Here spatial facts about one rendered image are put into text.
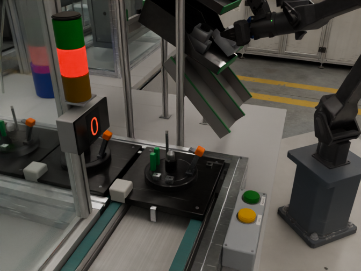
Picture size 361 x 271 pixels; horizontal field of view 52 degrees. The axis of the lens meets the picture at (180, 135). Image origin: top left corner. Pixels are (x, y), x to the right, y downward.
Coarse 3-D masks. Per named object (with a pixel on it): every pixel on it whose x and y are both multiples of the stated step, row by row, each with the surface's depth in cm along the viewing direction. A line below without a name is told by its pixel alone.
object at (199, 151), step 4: (192, 148) 92; (200, 148) 91; (204, 148) 91; (192, 152) 91; (196, 152) 91; (200, 152) 90; (196, 156) 92; (200, 156) 91; (192, 160) 93; (196, 160) 92; (192, 164) 93; (192, 168) 94
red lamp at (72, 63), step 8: (56, 48) 65; (80, 48) 65; (64, 56) 65; (72, 56) 65; (80, 56) 65; (64, 64) 65; (72, 64) 65; (80, 64) 66; (64, 72) 66; (72, 72) 66; (80, 72) 66
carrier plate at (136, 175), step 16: (144, 160) 104; (208, 160) 104; (224, 160) 104; (128, 176) 98; (144, 176) 98; (208, 176) 98; (144, 192) 92; (160, 192) 92; (176, 192) 92; (192, 192) 92; (208, 192) 92; (160, 208) 88; (176, 208) 87; (192, 208) 87
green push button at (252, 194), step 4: (244, 192) 92; (248, 192) 92; (252, 192) 92; (256, 192) 92; (244, 196) 91; (248, 196) 90; (252, 196) 90; (256, 196) 90; (244, 200) 91; (248, 200) 90; (252, 200) 89; (256, 200) 89
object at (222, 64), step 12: (156, 0) 107; (168, 0) 113; (144, 12) 104; (156, 12) 102; (168, 12) 101; (192, 12) 111; (144, 24) 106; (156, 24) 104; (168, 24) 102; (192, 24) 113; (168, 36) 104; (192, 48) 102; (216, 48) 112; (204, 60) 102; (216, 60) 108; (228, 60) 110; (216, 72) 102
